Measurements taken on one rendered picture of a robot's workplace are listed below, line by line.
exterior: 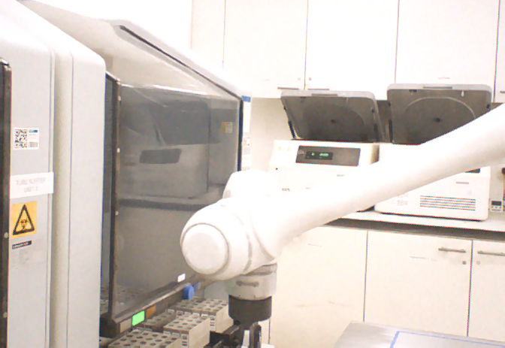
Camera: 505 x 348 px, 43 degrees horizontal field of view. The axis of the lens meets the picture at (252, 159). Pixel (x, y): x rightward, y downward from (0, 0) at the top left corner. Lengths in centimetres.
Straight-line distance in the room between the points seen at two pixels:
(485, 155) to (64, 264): 66
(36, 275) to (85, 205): 15
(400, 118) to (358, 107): 26
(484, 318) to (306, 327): 91
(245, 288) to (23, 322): 35
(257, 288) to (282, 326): 253
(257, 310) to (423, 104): 262
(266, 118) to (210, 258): 330
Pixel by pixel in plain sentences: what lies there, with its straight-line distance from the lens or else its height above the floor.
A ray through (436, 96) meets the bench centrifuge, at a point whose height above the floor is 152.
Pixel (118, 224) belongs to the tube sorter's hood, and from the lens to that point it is 113.
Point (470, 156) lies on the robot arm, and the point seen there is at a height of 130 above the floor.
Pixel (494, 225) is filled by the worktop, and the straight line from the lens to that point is 331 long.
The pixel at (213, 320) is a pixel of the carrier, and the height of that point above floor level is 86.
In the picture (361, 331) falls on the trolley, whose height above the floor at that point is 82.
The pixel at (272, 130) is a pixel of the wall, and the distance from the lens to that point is 413.
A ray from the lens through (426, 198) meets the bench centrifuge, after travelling 333.
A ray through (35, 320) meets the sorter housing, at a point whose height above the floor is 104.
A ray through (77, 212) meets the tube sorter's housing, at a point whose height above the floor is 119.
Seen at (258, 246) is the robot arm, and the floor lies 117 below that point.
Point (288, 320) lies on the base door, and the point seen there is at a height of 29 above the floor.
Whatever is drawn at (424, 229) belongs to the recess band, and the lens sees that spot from 339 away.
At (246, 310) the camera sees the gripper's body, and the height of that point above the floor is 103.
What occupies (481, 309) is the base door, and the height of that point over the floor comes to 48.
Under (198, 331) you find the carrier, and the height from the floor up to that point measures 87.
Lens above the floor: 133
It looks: 3 degrees down
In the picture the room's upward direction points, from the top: 2 degrees clockwise
